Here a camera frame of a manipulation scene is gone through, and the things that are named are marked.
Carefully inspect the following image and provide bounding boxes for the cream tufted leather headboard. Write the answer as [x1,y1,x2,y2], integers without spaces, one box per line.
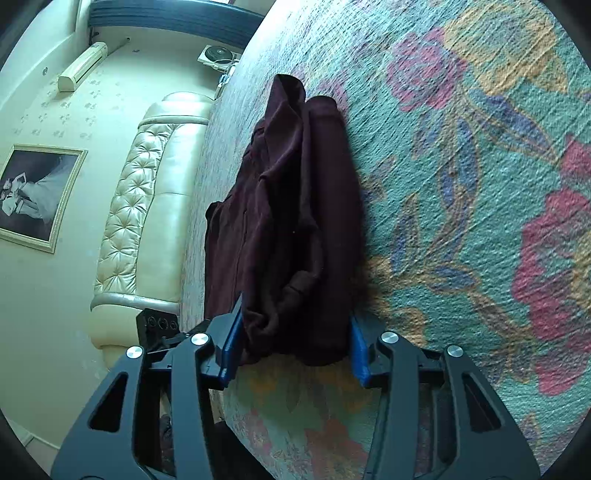
[90,91,215,365]

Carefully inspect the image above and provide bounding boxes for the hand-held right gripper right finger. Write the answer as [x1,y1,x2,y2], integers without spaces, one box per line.
[348,316,541,480]

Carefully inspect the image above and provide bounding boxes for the white fan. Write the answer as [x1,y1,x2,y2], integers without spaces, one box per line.
[198,45,243,75]

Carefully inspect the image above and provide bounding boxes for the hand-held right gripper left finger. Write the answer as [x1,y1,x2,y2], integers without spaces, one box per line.
[51,295,243,480]

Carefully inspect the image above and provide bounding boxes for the floral bed blanket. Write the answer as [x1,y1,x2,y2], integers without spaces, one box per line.
[178,0,591,480]

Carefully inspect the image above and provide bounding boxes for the blue curtain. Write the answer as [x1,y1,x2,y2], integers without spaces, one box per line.
[88,0,266,52]

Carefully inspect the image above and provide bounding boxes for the dark maroon pants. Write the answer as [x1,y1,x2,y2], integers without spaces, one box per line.
[203,74,370,367]

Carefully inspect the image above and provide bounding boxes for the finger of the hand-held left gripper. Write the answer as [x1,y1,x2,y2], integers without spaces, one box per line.
[136,308,186,357]

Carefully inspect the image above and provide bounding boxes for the cream wall air conditioner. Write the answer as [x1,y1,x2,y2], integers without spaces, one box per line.
[58,41,108,92]

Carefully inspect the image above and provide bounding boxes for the framed wall picture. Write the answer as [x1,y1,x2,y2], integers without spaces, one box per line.
[0,144,88,254]

